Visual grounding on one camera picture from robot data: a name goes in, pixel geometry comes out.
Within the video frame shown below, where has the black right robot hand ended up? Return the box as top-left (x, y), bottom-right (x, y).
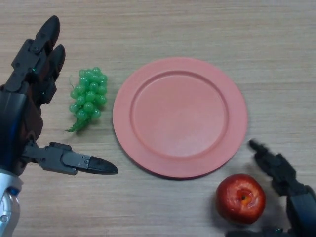
top-left (226, 139), bottom-right (316, 237)

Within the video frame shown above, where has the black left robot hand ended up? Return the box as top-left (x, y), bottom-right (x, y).
top-left (0, 15), bottom-right (119, 176)

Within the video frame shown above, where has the red apple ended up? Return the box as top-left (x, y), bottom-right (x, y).
top-left (215, 173), bottom-right (267, 225)

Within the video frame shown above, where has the pink round plate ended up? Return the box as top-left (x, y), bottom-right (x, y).
top-left (113, 57), bottom-right (248, 180)

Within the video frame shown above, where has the green grape bunch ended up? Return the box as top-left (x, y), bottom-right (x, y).
top-left (65, 66), bottom-right (109, 133)

